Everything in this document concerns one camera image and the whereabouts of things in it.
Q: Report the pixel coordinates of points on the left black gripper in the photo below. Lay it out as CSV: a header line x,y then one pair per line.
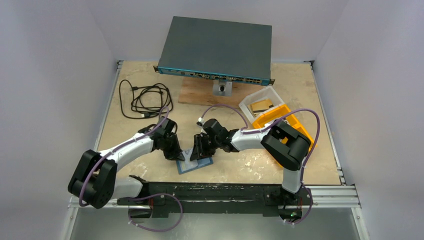
x,y
176,154

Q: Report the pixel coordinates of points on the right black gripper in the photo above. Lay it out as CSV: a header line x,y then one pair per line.
x,y
204,143

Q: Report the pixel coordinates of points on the blue card holder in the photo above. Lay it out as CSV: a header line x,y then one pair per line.
x,y
185,167

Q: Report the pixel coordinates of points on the gold cards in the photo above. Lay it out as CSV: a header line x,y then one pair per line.
x,y
260,106

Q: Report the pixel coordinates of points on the wooden board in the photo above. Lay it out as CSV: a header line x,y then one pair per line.
x,y
197,91

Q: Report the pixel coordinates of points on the yellow bin middle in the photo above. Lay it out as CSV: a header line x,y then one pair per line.
x,y
274,113

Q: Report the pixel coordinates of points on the yellow bin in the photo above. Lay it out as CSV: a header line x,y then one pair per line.
x,y
274,113
303,129

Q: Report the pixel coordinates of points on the white plastic bin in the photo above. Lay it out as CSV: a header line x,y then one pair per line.
x,y
266,93

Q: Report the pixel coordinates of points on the yellow bin front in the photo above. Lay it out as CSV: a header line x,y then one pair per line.
x,y
303,129

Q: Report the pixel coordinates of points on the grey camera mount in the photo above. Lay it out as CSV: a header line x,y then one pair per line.
x,y
222,88

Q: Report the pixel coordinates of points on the grey network switch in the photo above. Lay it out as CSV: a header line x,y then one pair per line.
x,y
218,50

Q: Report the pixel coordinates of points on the aluminium frame rail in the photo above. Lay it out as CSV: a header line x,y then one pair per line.
x,y
323,196

